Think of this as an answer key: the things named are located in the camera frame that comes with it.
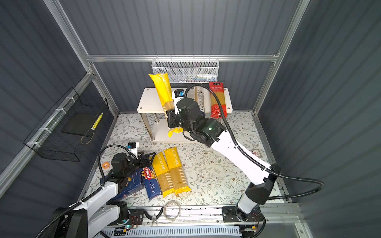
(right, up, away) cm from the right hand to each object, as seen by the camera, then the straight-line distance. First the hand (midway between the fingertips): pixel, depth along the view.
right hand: (169, 113), depth 64 cm
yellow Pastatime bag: (0, -33, +23) cm, 40 cm away
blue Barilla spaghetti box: (-14, -37, +18) cm, 44 cm away
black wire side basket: (-54, -11, +7) cm, 55 cm away
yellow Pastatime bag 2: (-7, -34, +21) cm, 41 cm away
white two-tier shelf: (-13, +5, +15) cm, 21 cm away
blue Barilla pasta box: (-21, -36, +15) cm, 44 cm away
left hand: (-15, -21, +22) cm, 34 cm away
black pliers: (-10, -52, +10) cm, 54 cm away
